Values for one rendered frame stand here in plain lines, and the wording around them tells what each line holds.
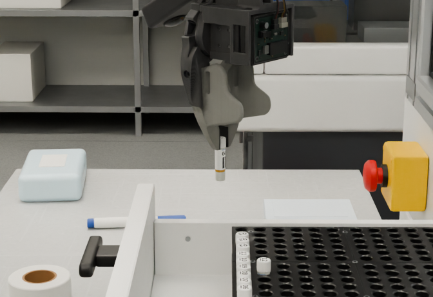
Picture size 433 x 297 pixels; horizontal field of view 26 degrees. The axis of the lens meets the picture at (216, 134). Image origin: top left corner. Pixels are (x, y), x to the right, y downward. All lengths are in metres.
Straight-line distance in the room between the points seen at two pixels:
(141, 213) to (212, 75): 0.15
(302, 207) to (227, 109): 0.46
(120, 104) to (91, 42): 0.56
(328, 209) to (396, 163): 0.23
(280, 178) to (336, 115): 0.18
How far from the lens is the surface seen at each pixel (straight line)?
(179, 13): 0.97
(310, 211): 1.34
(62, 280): 1.08
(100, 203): 1.43
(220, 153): 0.97
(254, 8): 0.89
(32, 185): 1.44
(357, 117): 1.66
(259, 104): 0.95
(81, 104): 4.67
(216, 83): 0.92
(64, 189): 1.43
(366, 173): 1.18
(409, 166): 1.16
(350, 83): 1.64
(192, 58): 0.91
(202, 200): 1.43
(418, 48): 1.23
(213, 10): 0.90
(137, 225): 0.87
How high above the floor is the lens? 1.24
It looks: 15 degrees down
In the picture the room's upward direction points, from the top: straight up
